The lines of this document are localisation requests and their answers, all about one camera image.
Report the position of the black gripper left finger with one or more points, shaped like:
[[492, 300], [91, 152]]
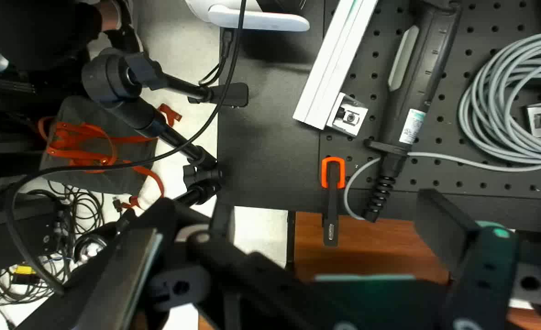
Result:
[[252, 286]]

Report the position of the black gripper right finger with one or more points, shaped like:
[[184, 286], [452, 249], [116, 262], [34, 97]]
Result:
[[483, 275]]

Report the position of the small white tagged block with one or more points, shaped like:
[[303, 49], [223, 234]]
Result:
[[347, 113]]

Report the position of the black pegboard panel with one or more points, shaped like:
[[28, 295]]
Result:
[[465, 189]]

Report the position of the black elongated power adapter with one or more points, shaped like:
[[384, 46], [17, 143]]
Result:
[[426, 66]]

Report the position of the white flat bar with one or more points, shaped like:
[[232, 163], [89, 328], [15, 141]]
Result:
[[336, 60]]

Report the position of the white curved plastic object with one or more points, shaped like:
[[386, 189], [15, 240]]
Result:
[[252, 14]]

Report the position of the black camera tripod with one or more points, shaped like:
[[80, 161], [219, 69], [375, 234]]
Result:
[[135, 97]]

